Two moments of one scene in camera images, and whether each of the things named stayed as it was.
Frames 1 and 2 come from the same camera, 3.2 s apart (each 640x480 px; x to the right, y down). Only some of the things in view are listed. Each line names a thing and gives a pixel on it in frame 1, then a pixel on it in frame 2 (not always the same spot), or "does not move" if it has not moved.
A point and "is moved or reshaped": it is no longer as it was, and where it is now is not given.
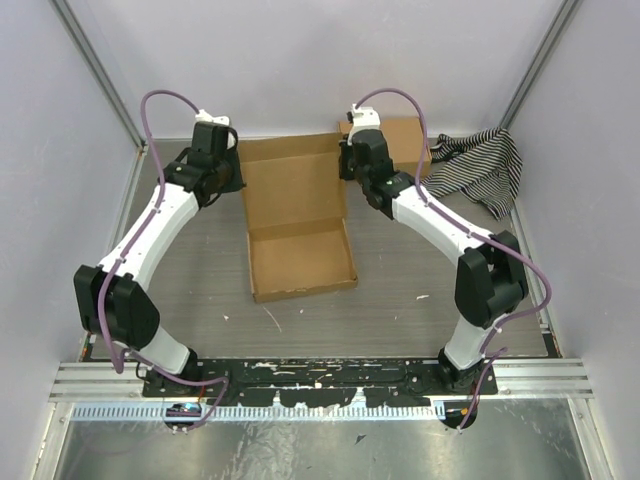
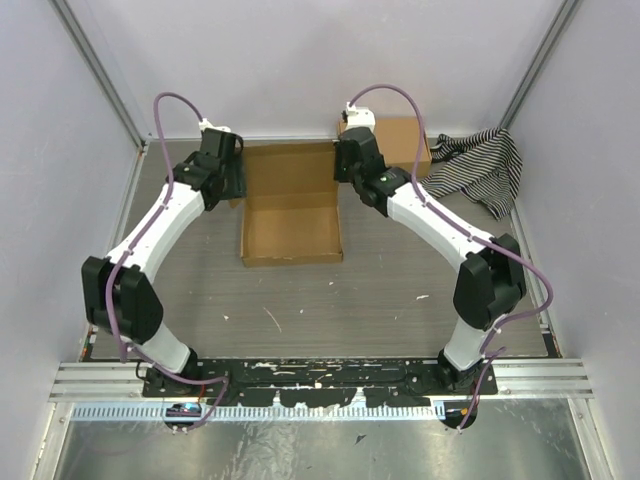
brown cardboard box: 294,200 is moved or reshaped
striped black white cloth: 483,167 does not move
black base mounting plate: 311,382 does not move
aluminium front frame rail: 120,381 does not move
